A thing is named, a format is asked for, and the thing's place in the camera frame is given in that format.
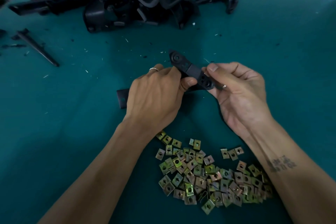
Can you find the pile of brass clip nuts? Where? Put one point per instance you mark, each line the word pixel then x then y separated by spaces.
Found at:
pixel 210 176

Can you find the person's right forearm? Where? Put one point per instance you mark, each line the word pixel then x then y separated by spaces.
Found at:
pixel 299 179

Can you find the person's left forearm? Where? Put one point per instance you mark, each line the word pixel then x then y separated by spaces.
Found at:
pixel 89 184

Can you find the person's right hand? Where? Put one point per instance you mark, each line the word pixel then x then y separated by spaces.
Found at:
pixel 244 100

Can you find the person's left hand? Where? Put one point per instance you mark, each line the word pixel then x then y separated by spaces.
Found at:
pixel 155 100

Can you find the green table cloth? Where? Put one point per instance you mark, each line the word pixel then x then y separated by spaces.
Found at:
pixel 283 48

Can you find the black plastic bracket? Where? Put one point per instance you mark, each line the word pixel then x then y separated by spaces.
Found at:
pixel 189 66

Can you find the thin black plastic strip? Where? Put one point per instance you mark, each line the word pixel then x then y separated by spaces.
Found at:
pixel 34 47

